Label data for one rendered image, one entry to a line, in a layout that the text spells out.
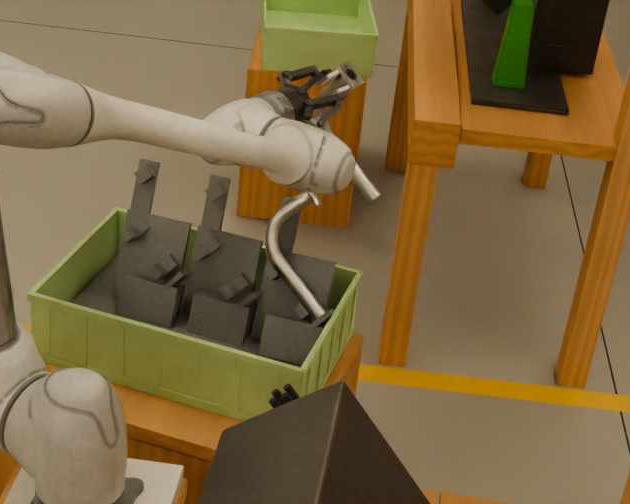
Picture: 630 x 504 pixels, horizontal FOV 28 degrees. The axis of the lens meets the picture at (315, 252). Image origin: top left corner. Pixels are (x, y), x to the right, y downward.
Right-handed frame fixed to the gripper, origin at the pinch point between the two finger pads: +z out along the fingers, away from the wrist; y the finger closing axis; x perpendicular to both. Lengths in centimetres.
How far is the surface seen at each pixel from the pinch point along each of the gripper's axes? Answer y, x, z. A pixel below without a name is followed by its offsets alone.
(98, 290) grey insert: -4, 73, -21
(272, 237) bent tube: -17.1, 33.4, -6.0
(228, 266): -17, 47, -9
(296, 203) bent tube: -14.1, 26.6, -1.1
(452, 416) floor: -89, 111, 97
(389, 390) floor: -72, 125, 95
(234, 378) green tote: -37, 41, -31
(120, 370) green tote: -22, 61, -38
